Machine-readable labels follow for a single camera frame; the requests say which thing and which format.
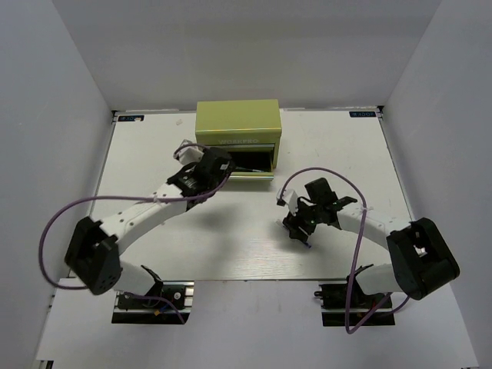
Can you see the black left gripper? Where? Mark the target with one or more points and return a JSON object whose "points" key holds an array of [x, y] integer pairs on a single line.
{"points": [[228, 171]]}

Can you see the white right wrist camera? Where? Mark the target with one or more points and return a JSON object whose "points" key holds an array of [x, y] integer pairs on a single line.
{"points": [[289, 198]]}

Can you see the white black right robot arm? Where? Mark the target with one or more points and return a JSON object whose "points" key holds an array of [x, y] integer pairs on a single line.
{"points": [[421, 262]]}

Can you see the green metal tool chest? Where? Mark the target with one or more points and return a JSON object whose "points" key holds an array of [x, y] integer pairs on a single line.
{"points": [[239, 123]]}

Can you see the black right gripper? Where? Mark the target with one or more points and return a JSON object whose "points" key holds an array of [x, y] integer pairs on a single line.
{"points": [[294, 222]]}

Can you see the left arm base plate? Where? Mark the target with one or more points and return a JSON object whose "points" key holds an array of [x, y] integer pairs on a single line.
{"points": [[172, 308]]}

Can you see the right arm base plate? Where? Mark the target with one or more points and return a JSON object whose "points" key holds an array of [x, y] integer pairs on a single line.
{"points": [[332, 297]]}

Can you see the left blue table label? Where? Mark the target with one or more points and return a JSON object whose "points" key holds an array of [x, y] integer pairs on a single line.
{"points": [[130, 118]]}

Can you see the right blue table label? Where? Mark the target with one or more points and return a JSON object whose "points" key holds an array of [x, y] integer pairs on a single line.
{"points": [[362, 114]]}

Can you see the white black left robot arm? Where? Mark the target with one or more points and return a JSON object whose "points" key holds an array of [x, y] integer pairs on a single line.
{"points": [[96, 246]]}

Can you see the purple gel pen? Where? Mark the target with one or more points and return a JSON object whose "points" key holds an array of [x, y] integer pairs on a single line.
{"points": [[305, 244]]}

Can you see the blue table label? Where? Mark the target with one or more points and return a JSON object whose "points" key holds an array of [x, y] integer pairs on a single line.
{"points": [[362, 114], [130, 118]]}

